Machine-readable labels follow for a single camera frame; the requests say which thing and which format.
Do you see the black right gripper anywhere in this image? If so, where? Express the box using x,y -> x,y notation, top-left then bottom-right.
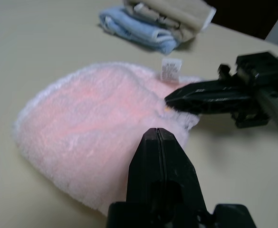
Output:
164,50 -> 278,139

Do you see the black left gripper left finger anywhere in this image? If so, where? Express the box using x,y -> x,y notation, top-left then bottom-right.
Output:
125,127 -> 165,207

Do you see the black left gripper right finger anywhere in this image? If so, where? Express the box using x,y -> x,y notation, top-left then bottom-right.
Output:
157,127 -> 213,215

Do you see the pink towel with print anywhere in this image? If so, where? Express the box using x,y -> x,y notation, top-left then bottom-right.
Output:
11,58 -> 201,217

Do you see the beige folded towel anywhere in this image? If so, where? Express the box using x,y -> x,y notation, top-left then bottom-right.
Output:
123,0 -> 217,42

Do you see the blue folded towel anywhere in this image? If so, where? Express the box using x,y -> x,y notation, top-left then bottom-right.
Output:
98,6 -> 179,55

